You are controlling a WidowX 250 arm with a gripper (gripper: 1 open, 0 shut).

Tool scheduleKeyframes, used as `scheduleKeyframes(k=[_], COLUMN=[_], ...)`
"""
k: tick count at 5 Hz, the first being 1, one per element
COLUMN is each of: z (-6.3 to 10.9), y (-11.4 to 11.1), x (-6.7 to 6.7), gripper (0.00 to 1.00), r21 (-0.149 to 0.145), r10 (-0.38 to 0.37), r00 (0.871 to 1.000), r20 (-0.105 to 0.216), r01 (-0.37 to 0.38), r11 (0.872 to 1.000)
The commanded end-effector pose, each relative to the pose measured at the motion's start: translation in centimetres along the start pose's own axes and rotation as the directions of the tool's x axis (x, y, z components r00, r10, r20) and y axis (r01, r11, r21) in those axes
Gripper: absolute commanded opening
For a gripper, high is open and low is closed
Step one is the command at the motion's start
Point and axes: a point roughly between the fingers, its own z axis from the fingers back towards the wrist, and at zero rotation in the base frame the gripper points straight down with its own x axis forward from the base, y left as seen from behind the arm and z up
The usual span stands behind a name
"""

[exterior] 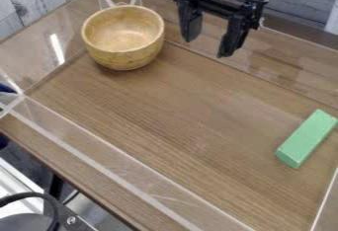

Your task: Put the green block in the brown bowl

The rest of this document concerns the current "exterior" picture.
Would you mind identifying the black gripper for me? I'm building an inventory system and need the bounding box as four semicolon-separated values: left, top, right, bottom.
176;0;270;57

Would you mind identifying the green rectangular block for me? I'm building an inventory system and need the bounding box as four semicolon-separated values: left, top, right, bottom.
275;110;338;169

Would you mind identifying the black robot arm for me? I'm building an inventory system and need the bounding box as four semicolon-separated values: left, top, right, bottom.
174;0;270;57

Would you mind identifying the light wooden bowl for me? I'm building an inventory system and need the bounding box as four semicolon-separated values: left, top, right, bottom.
80;5;165;71

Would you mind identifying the black table leg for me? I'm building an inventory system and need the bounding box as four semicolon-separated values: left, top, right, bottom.
49;175;64;199

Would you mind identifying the clear acrylic tray wall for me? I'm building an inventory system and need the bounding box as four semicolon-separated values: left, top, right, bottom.
0;0;338;231

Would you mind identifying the black metal base plate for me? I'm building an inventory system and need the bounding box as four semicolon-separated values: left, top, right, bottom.
53;198;97;231

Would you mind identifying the black cable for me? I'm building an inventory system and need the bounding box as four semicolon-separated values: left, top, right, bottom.
0;191;61;231

